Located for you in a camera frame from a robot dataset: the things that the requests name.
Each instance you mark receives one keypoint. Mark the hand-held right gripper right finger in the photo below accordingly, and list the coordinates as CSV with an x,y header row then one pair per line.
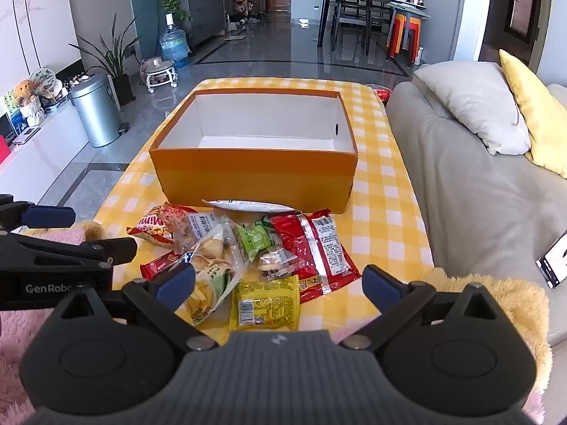
x,y
381,287

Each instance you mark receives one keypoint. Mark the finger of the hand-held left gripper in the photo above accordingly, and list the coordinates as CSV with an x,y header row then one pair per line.
x,y
102,250
48,216

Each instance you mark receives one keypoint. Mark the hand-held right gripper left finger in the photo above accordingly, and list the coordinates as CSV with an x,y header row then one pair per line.
x,y
177,281

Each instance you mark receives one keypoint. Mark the small red snack bar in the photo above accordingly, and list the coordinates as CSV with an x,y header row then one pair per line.
x,y
157,267

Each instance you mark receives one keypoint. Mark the clear packet of chips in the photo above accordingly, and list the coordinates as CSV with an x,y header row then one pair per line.
x,y
210,283

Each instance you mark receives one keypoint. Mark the red orange snack bag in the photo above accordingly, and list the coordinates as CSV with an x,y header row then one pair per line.
x,y
153,225

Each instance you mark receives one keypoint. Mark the clear packet of white balls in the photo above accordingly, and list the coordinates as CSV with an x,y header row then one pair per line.
x,y
201,225

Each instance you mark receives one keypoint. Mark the large red snack packet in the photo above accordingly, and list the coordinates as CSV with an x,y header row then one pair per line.
x,y
323,248

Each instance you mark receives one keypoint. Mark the yellow snack packet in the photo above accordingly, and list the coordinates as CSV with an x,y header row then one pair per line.
x,y
263,305

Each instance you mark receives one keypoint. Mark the clear pastry packet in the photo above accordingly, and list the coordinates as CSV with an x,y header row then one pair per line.
x,y
277,263

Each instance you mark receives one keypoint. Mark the long white green snack packet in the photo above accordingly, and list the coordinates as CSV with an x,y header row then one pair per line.
x,y
248,206

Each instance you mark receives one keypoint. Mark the orange cardboard box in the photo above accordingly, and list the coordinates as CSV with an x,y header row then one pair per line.
x,y
252,177

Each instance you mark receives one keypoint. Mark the pink fluffy blanket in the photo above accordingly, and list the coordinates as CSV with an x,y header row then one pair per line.
x,y
13,345

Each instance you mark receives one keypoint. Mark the white low cabinet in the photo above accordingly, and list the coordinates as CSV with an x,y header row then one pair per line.
x,y
40,155

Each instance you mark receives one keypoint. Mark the silver metal trash can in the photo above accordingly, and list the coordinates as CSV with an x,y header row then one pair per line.
x,y
95,110

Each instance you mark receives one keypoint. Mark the grey sofa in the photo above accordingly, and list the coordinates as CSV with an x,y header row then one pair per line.
x,y
478,212

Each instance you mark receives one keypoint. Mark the small plush toy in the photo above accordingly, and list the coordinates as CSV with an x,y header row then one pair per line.
x,y
25,89

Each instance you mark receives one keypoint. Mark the round hand fan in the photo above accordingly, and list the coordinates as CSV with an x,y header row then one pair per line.
x,y
44,80

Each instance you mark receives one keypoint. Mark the yellow fluffy blanket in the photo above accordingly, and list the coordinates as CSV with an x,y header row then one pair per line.
x,y
522,305

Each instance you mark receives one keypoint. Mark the potted long-leaf plant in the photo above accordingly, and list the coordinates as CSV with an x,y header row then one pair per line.
x,y
125,90

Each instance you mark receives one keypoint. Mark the smartphone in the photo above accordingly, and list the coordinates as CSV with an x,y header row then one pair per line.
x,y
556,259

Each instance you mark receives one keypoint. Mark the white wheeled stool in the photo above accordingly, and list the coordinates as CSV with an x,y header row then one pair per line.
x,y
159,68

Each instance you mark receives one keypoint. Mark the grey cushion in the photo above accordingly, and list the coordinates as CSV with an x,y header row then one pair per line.
x,y
474,102

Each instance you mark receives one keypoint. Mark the blue water jug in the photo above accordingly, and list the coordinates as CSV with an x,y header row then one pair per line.
x,y
174,46

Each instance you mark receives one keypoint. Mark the yellow cushion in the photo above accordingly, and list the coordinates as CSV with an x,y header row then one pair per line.
x,y
531,106

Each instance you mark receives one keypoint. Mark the orange plastic stool stack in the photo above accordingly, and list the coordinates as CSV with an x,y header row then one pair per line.
x,y
414,40
396,31

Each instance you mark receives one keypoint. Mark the dark grey cabinet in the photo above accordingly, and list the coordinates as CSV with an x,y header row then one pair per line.
x,y
206,9

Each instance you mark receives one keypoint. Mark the dining table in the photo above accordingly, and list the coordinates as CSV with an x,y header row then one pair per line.
x,y
398,6

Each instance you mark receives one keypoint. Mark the brown teddy bear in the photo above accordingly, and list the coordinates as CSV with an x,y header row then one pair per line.
x,y
241,2

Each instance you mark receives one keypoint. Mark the dark framed window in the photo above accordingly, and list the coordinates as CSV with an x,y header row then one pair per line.
x,y
522,4

